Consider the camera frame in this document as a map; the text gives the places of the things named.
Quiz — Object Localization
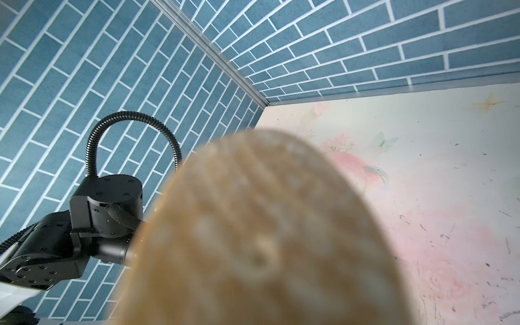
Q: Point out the steel claw hammer wooden handle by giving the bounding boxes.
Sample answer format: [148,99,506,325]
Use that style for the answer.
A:
[113,129,413,324]

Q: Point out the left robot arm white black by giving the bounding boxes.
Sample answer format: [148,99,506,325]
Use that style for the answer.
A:
[1,111,182,324]

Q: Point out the aluminium left corner post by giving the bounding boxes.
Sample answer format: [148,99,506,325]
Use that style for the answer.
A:
[151,0,269,108]

